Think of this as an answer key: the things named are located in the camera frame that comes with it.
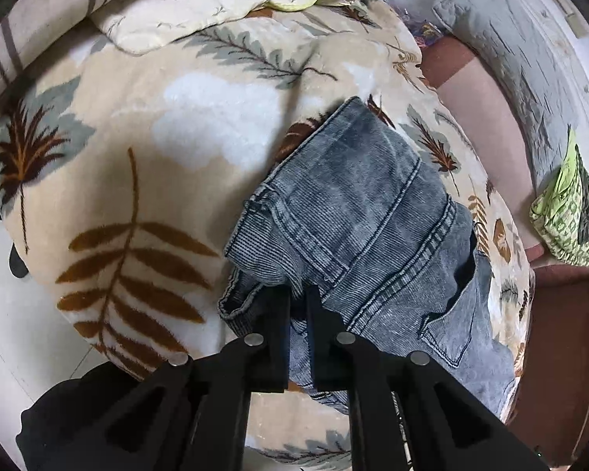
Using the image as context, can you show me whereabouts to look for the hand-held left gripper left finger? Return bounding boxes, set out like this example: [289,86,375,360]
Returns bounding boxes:
[79,285,291,471]

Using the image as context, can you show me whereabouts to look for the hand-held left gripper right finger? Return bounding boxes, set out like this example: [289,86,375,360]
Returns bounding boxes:
[305,283,547,471]

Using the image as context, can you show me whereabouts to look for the grey-blue denim pants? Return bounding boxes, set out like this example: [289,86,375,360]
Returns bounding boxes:
[217,95,516,415]

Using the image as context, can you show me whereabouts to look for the leaf print fleece blanket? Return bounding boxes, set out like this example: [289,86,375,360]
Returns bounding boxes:
[0,0,536,471]

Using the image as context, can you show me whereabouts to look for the green patterned folded quilt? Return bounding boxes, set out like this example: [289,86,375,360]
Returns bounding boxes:
[529,125,589,268]

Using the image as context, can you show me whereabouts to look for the colourful plastic bag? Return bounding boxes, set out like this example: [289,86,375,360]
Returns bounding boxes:
[373,0,445,50]

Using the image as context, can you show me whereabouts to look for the cream quilt with sprig print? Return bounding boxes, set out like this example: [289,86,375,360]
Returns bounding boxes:
[89,0,359,56]

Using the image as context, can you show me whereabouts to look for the grey quilted blanket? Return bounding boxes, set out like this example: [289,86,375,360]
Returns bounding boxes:
[432,0,589,192]

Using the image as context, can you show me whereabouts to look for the striped beige folded blanket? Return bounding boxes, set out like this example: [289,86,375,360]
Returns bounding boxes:
[0,0,187,109]

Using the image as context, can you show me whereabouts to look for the white wall socket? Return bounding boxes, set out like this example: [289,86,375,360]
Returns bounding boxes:
[552,0,589,37]

